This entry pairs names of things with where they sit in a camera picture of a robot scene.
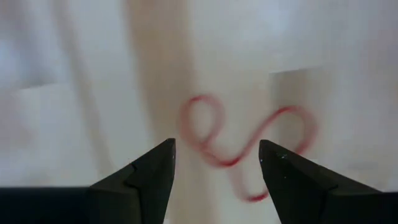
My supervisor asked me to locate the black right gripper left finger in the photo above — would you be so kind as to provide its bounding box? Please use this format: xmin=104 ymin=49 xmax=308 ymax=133
xmin=0 ymin=138 xmax=177 ymax=224

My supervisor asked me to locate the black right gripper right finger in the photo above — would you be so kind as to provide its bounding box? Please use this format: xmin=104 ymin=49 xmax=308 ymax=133
xmin=259 ymin=139 xmax=398 ymax=224

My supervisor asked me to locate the thin brown rubber band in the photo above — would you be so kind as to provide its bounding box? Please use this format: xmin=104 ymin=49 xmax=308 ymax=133
xmin=179 ymin=95 xmax=318 ymax=203

